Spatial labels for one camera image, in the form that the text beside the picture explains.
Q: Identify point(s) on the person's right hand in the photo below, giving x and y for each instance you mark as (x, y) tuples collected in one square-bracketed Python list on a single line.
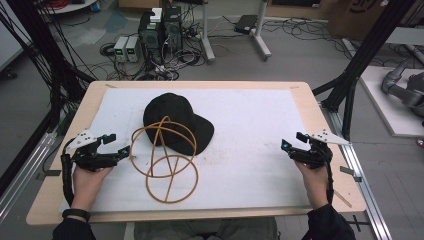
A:
[(316, 186)]

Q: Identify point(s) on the black metal frame post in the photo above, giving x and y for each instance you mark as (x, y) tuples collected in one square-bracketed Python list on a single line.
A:
[(363, 56)]

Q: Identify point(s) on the light wooden table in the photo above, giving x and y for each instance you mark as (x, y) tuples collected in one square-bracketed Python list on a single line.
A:
[(43, 206)]

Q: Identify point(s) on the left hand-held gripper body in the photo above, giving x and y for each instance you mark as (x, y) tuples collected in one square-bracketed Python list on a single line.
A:
[(90, 160)]

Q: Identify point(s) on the black computer tower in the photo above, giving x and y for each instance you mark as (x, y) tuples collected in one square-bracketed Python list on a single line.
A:
[(173, 30), (150, 40)]

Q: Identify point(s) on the grey power supply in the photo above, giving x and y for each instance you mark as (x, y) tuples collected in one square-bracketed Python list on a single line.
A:
[(120, 48), (133, 48)]

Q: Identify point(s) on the white table mat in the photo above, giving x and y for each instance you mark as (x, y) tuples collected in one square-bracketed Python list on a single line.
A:
[(250, 133)]

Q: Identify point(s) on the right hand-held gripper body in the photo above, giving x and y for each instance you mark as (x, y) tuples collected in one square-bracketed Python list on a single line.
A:
[(315, 155)]

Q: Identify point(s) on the aluminium rail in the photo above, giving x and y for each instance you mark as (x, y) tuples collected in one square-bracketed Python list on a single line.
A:
[(23, 170), (363, 186)]

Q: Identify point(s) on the white stand leg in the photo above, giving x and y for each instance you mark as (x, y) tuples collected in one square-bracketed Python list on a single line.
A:
[(261, 36), (207, 40)]

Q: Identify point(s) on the person's left hand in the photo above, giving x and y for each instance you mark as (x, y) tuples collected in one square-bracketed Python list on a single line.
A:
[(85, 188)]

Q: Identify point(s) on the round white table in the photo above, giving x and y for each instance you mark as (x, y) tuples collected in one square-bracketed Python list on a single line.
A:
[(76, 6)]

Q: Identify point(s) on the white floor board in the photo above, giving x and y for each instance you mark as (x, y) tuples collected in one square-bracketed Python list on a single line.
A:
[(390, 116)]

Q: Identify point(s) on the black flat box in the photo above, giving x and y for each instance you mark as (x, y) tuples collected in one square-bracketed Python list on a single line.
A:
[(246, 24)]

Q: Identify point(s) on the black wristband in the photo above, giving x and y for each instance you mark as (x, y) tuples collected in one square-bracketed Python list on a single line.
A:
[(76, 213)]

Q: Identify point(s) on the black baseball cap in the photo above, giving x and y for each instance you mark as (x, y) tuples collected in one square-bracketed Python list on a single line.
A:
[(175, 108)]

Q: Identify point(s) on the black bracket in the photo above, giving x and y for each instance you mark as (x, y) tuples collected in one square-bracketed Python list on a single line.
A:
[(50, 173), (350, 171)]

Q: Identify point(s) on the brown cardboard box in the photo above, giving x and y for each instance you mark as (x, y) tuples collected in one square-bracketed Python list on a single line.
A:
[(353, 18)]

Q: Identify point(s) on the small white box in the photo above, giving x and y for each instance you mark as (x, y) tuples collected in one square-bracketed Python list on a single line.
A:
[(156, 15)]

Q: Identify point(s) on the tan tape strip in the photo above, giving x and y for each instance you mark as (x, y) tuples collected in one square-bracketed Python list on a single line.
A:
[(343, 198)]

